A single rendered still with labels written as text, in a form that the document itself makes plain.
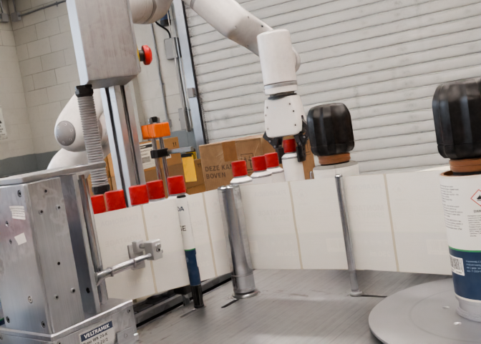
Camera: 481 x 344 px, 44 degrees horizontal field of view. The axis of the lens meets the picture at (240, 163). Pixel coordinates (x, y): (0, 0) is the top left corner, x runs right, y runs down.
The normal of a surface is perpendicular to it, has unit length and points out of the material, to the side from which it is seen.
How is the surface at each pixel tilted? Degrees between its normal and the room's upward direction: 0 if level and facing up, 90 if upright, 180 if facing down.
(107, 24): 90
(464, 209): 90
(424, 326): 0
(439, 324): 0
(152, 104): 90
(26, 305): 90
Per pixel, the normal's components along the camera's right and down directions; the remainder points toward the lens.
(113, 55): 0.32, 0.01
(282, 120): -0.59, 0.15
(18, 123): 0.87, -0.11
